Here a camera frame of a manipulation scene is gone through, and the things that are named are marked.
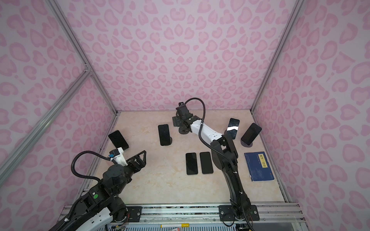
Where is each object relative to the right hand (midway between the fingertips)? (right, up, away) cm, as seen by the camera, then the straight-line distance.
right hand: (182, 117), depth 98 cm
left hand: (-19, -19, -26) cm, 37 cm away
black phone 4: (-39, -15, -9) cm, 43 cm away
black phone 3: (+35, -7, +2) cm, 36 cm away
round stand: (+1, -9, +8) cm, 13 cm away
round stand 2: (-8, -16, +2) cm, 18 cm away
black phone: (-12, -12, -3) cm, 17 cm away
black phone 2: (+16, -29, -8) cm, 34 cm away
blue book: (+47, -31, -10) cm, 58 cm away
